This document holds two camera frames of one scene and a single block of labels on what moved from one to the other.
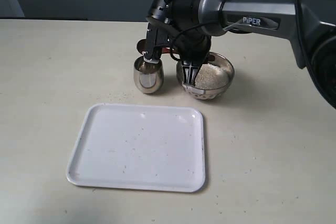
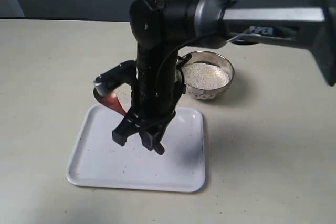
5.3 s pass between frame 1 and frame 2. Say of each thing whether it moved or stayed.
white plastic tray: stayed
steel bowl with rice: stayed
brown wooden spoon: moved
